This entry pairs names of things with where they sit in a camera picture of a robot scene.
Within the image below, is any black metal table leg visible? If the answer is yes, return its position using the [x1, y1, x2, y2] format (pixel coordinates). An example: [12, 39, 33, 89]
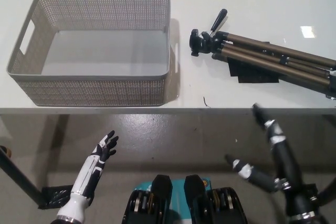
[0, 145, 44, 204]
[318, 176, 336, 207]

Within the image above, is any small brown round object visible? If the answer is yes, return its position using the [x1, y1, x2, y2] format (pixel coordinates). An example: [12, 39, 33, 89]
[0, 145, 13, 158]

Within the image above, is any bronze and black tripod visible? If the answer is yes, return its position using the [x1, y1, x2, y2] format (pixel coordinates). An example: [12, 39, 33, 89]
[189, 8, 336, 101]

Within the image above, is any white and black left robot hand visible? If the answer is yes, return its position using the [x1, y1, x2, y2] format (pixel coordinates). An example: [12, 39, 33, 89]
[56, 130, 119, 221]

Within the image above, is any black tape patch on table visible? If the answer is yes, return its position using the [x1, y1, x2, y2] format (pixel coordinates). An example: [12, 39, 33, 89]
[227, 41, 279, 84]

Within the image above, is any grey perforated rectangular plastic basket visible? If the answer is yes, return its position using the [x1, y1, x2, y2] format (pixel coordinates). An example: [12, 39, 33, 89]
[5, 0, 181, 108]

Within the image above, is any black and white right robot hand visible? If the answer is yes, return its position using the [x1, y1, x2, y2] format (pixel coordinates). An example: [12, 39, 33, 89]
[225, 103, 326, 221]

